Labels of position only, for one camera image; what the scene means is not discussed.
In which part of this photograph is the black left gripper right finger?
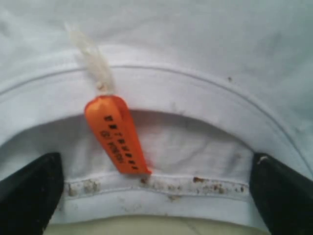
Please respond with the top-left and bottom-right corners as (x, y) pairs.
(249, 153), (313, 235)

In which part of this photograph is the white twisted tag string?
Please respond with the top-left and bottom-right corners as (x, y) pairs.
(64, 22), (116, 96)

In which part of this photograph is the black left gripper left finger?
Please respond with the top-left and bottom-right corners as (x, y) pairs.
(0, 152), (64, 235)

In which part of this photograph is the orange neck label tag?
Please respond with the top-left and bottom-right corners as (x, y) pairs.
(84, 95), (151, 175)

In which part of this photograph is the white t-shirt red Chinese lettering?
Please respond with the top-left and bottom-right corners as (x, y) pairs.
(0, 0), (313, 231)

